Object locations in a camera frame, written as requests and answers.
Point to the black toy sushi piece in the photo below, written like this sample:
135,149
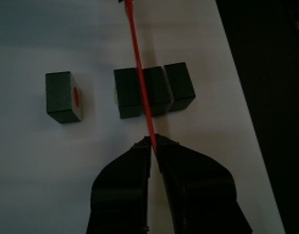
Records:
127,93
158,91

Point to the red plastic toy knife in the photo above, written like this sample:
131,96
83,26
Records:
139,79

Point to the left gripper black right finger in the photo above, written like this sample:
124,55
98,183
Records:
200,189

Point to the sushi piece orange centre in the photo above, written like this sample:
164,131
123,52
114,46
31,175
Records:
62,97

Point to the white cutting board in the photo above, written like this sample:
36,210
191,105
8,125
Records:
41,167

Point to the sushi piece green centre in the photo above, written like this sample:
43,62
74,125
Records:
179,87

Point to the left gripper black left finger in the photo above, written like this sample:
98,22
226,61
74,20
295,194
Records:
123,189

